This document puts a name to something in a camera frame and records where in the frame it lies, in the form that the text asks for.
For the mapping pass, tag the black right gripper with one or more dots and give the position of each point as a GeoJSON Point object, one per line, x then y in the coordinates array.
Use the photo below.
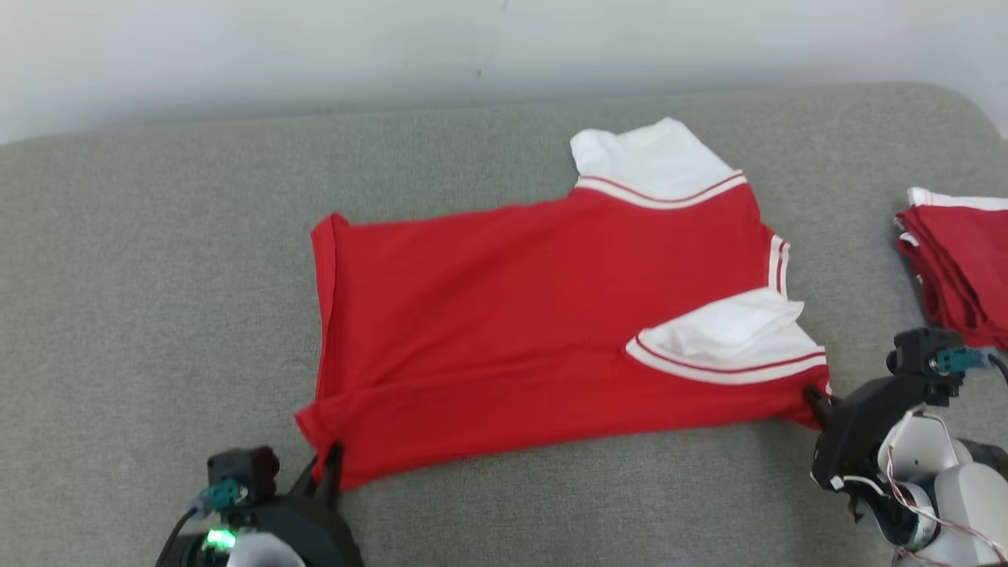
{"type": "Point", "coordinates": [854, 433]}

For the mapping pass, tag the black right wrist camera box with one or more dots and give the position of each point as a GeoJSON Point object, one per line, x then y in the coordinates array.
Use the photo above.
{"type": "Point", "coordinates": [917, 350]}

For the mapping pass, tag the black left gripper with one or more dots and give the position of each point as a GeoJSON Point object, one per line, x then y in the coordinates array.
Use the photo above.
{"type": "Point", "coordinates": [315, 531]}

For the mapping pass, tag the red white shirt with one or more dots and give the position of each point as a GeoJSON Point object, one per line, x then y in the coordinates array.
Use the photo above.
{"type": "Point", "coordinates": [512, 315]}

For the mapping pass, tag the grey fabric sofa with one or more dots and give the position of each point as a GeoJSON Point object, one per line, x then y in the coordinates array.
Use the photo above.
{"type": "Point", "coordinates": [157, 315]}

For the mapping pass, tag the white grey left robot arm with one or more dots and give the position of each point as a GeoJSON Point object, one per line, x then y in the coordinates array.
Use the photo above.
{"type": "Point", "coordinates": [264, 555]}

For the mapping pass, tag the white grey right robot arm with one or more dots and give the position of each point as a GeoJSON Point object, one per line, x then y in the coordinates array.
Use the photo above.
{"type": "Point", "coordinates": [969, 496]}

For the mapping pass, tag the stack of red shirts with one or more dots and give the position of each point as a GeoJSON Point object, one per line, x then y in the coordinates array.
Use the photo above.
{"type": "Point", "coordinates": [965, 268]}

